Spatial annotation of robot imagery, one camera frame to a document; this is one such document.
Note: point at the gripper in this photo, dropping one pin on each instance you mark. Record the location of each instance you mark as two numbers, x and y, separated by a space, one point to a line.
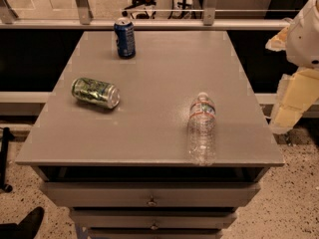
304 39

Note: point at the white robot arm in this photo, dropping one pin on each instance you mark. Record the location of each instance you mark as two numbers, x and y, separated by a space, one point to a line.
299 40

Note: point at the blue soda can upright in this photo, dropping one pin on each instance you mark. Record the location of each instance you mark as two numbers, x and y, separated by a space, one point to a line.
125 33

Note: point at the green soda can lying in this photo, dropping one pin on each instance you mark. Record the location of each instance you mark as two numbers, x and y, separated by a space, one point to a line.
96 92

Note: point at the clear plastic water bottle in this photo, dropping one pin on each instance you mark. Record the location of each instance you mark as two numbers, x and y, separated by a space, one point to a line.
201 130

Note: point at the black office chair base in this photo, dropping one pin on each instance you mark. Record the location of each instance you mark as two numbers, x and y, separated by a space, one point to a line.
140 9

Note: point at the grey drawer cabinet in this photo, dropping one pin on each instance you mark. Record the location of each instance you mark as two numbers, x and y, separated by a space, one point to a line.
144 138

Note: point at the bottom grey drawer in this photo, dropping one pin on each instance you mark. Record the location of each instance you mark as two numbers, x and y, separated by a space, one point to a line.
154 234

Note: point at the middle grey drawer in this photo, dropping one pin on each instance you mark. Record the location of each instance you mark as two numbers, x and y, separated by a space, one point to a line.
159 219

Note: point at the black stand leg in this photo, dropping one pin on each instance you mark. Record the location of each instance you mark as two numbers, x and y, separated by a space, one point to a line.
7 136

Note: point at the black shoe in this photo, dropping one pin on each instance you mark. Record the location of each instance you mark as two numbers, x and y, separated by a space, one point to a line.
26 229

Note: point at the metal railing frame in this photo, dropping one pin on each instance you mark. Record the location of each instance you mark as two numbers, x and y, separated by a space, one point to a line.
170 14

